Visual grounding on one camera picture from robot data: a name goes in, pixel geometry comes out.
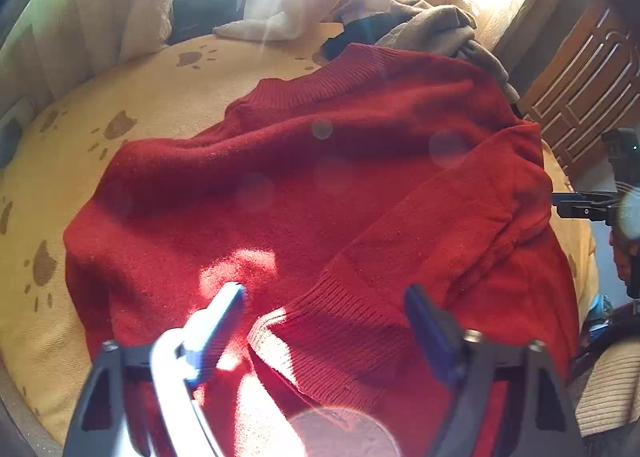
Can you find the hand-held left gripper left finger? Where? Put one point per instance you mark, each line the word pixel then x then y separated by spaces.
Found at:
pixel 215 332

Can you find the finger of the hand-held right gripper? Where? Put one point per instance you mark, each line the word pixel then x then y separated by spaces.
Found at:
pixel 582 207

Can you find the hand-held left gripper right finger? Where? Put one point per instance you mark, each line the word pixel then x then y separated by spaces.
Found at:
pixel 432 337

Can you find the red knit sweater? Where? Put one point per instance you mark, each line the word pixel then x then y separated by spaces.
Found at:
pixel 325 197

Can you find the pile of dark clothes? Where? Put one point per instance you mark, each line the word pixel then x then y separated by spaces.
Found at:
pixel 440 27

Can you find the person's right hand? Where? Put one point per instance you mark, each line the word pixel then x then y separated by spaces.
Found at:
pixel 622 259

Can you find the brown wooden door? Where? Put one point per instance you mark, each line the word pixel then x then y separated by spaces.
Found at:
pixel 590 87

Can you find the light blue plastic object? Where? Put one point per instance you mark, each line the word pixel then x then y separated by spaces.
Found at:
pixel 600 317

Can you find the yellow paw-print blanket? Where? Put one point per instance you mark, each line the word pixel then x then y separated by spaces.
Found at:
pixel 65 197

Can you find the black charger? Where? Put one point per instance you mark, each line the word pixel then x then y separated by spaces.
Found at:
pixel 10 142

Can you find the white power strip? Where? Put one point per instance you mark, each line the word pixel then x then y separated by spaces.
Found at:
pixel 20 112

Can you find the white cloth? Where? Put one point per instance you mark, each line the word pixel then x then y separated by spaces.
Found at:
pixel 250 29

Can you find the large black box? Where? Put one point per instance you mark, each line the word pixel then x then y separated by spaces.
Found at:
pixel 205 12

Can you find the white box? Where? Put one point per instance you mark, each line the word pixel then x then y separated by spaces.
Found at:
pixel 260 7

